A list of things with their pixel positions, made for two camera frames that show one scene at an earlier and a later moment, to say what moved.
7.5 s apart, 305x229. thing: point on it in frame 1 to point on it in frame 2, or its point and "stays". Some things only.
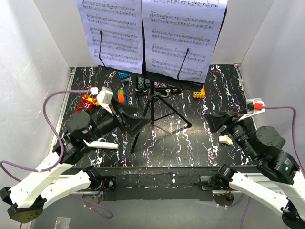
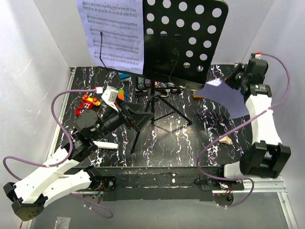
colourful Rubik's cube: x=121 y=96 stays
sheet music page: x=120 y=22 stays
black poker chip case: x=143 y=86 stays
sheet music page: x=171 y=27 to x=230 y=97
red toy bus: x=87 y=102 stays
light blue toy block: x=123 y=75 stays
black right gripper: x=214 y=121 to x=239 y=67
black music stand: x=152 y=82 to x=180 y=39
